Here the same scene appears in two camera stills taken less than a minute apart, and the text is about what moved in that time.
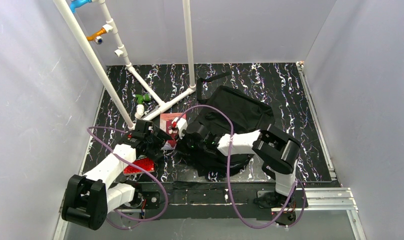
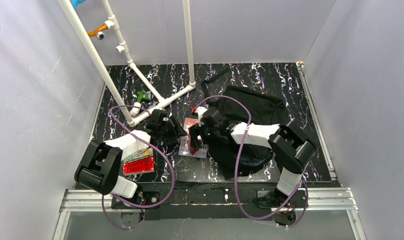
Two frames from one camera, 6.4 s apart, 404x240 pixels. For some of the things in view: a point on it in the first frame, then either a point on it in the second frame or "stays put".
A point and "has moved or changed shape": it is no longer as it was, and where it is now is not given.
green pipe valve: (146, 97) stays put
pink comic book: (166, 120) has moved or changed shape
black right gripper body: (190, 133) -> (195, 133)
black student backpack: (227, 112) has moved or changed shape
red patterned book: (145, 163) stays put
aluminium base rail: (341, 200) stays put
